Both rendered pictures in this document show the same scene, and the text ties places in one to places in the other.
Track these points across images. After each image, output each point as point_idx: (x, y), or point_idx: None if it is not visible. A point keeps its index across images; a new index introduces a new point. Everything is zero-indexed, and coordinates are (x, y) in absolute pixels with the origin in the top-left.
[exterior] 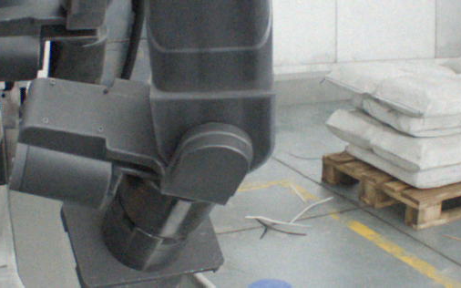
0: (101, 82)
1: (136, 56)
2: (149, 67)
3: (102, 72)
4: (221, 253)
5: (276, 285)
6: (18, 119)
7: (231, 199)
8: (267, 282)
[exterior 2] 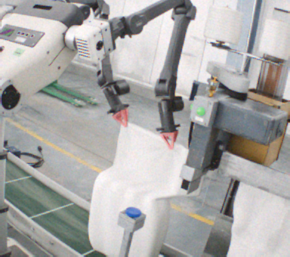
0: (160, 115)
1: (188, 137)
2: (189, 146)
3: (159, 112)
4: (107, 111)
5: (132, 211)
6: None
7: None
8: (136, 212)
